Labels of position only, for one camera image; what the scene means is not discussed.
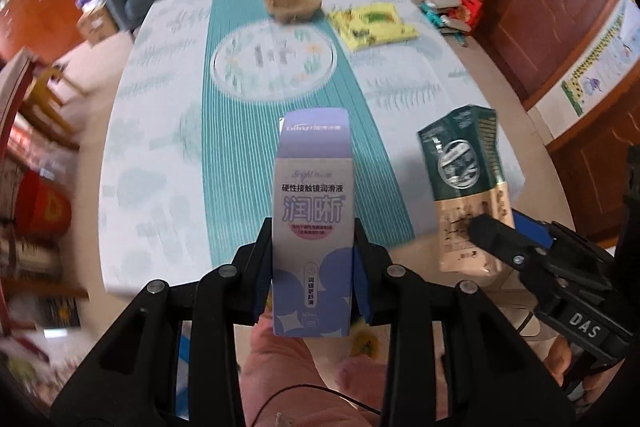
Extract green beige carton box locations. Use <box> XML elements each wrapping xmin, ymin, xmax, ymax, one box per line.
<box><xmin>419</xmin><ymin>105</ymin><xmax>514</xmax><ymax>277</ymax></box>

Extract purple white carton box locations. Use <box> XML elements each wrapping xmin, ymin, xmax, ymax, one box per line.
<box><xmin>271</xmin><ymin>107</ymin><xmax>355</xmax><ymax>338</ymax></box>

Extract right hand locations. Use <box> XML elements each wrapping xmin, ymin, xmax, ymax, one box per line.
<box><xmin>544</xmin><ymin>336</ymin><xmax>624</xmax><ymax>405</ymax></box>

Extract right yellow slipper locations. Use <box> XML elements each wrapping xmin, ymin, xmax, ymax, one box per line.
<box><xmin>349</xmin><ymin>323</ymin><xmax>380</xmax><ymax>360</ymax></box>

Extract pink trouser legs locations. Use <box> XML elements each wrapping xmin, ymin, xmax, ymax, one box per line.
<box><xmin>240</xmin><ymin>312</ymin><xmax>386</xmax><ymax>426</ymax></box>

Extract white patterned tablecloth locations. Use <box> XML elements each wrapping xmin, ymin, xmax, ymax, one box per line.
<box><xmin>96</xmin><ymin>0</ymin><xmax>526</xmax><ymax>298</ymax></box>

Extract yellow snack bag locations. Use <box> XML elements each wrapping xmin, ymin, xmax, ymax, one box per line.
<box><xmin>328</xmin><ymin>2</ymin><xmax>419</xmax><ymax>52</ymax></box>

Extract yellow wooden chair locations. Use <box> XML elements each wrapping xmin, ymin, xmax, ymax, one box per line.
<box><xmin>18</xmin><ymin>65</ymin><xmax>87</xmax><ymax>152</ymax></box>

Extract teal striped table runner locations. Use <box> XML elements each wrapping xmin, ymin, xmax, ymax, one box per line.
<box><xmin>201</xmin><ymin>0</ymin><xmax>416</xmax><ymax>265</ymax></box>

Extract brown paper cup carrier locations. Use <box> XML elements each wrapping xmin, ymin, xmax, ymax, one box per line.
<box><xmin>264</xmin><ymin>0</ymin><xmax>322</xmax><ymax>24</ymax></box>

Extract cardboard box on floor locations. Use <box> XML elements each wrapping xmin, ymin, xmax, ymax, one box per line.
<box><xmin>77</xmin><ymin>3</ymin><xmax>119</xmax><ymax>46</ymax></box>

